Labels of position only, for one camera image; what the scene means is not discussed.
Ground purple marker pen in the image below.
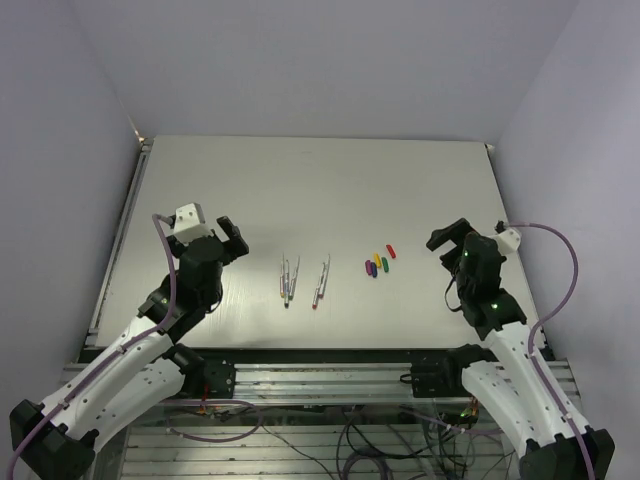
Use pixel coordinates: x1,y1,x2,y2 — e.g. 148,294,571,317
319,254,331,299

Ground red marker pen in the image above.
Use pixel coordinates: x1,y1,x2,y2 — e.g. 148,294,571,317
312,262,324,310

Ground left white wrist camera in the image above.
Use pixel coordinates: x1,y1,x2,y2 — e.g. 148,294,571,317
171,203,211,245

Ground green marker pen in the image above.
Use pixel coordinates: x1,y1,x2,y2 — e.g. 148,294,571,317
288,257,300,301

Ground loose cables under table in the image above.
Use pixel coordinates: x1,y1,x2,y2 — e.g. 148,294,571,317
164,397,531,480

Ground yellow marker pen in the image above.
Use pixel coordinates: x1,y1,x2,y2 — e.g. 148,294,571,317
280,253,286,299

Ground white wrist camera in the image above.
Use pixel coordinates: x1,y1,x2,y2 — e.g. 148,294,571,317
492,221,521,256
171,203,211,245

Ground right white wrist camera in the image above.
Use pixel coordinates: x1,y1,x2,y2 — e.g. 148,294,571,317
492,221,521,256

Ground aluminium frame rail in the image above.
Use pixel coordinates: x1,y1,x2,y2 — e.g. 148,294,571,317
59,359,584,401

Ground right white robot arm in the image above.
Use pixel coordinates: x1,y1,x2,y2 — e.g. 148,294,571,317
426,218,615,479

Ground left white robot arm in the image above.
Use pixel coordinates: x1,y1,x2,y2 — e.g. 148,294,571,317
6,204,249,479

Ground blue marker pen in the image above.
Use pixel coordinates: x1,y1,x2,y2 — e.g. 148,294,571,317
284,259,290,309

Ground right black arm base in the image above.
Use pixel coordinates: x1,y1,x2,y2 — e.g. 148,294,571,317
399,344,496,398

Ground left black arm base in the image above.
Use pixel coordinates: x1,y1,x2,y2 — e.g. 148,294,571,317
162,344,236,400

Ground red pen cap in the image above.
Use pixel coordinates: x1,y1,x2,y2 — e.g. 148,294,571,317
386,244,397,259

